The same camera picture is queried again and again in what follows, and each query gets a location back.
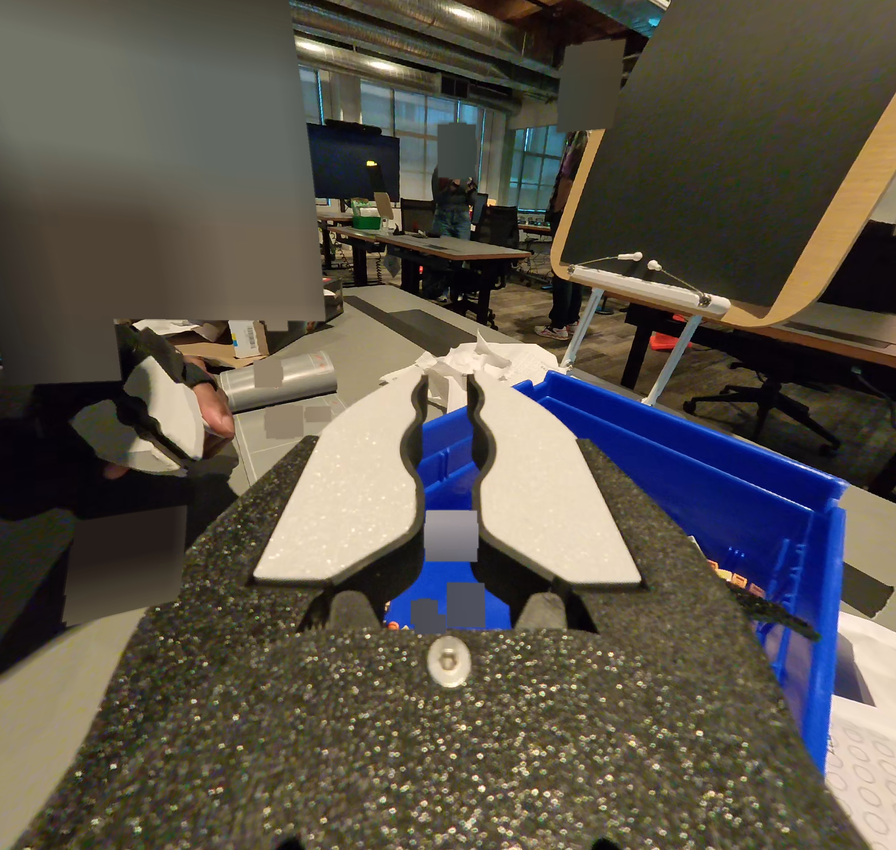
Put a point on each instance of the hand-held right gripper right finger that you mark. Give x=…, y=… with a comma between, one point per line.
x=553, y=507

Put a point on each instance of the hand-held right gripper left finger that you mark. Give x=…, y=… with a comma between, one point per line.
x=336, y=500

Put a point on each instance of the blue plastic bin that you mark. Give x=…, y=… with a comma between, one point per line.
x=700, y=472

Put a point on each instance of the person's left forearm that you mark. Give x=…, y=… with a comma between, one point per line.
x=42, y=458

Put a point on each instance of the long wood-edged office desk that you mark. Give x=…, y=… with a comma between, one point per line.
x=434, y=245

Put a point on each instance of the wood-edged grey desk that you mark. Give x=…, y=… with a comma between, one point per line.
x=854, y=346

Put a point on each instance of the person's left hand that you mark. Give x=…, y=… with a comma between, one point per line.
x=217, y=416

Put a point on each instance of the cardboard box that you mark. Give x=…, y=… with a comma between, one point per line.
x=210, y=353

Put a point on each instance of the silver foil packet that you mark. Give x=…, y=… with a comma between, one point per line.
x=238, y=392

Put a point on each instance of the crumpled white paper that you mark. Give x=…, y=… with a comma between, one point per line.
x=455, y=364

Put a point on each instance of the row of small orange blocks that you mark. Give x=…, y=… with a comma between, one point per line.
x=735, y=577

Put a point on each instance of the red floor item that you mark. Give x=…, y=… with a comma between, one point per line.
x=670, y=341

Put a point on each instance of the white board stand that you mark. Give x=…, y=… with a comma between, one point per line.
x=644, y=282

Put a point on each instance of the black office chair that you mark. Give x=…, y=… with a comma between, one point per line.
x=417, y=214
x=501, y=226
x=770, y=392

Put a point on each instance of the green box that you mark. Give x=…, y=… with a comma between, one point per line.
x=366, y=219

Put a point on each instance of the large black display screen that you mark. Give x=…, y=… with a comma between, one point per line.
x=343, y=164

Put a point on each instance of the black monitor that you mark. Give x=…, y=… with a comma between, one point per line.
x=861, y=266

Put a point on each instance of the dark board with wooden edge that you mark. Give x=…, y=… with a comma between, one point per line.
x=840, y=234

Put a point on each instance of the white printed paper sheet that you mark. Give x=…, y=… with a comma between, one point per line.
x=864, y=773

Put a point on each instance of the window wall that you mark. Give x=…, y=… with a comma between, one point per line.
x=413, y=122

